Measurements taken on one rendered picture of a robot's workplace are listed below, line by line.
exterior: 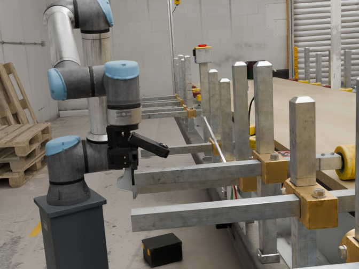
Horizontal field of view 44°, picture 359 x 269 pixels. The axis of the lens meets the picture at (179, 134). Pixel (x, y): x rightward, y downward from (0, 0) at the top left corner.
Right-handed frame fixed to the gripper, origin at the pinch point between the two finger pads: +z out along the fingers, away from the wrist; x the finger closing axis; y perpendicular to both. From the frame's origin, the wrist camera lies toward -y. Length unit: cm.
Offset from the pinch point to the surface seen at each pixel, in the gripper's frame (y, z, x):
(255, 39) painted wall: -222, -51, -780
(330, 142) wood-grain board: -61, -9, -13
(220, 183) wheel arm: -23.4, -2.1, 1.2
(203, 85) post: -29, -23, -79
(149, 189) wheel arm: -3.5, -1.7, 1.4
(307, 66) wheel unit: -137, -21, -246
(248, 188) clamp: -30.7, -1.4, 4.7
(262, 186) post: -30.0, -7.5, 22.4
